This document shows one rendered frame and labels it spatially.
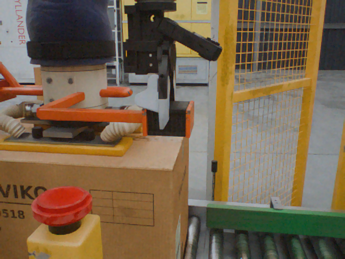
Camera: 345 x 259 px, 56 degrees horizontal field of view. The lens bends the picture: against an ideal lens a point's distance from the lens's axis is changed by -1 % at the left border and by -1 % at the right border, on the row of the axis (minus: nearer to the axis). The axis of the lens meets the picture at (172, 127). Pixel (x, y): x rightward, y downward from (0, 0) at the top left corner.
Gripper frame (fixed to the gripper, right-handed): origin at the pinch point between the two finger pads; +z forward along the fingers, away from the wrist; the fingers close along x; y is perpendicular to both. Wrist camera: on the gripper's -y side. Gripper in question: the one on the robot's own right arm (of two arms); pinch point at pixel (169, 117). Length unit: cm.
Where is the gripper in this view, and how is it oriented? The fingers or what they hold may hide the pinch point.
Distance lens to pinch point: 60.5
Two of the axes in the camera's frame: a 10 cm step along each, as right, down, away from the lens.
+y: -9.9, -0.3, 1.4
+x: -1.4, 2.7, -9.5
